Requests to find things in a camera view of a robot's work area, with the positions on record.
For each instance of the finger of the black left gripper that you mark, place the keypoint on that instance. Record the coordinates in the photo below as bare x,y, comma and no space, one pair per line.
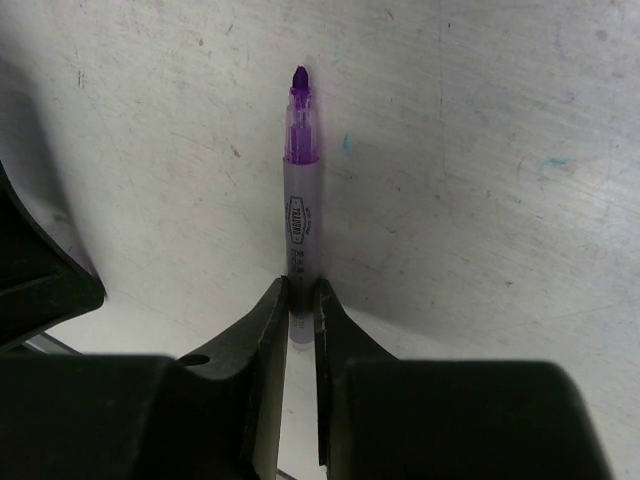
41,285

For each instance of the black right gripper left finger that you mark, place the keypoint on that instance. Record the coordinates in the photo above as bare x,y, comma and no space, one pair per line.
211,414

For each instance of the purple highlighter pen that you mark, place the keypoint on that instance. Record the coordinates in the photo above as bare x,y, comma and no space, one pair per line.
302,196

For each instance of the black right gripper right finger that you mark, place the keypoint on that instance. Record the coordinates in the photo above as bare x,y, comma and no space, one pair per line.
380,417

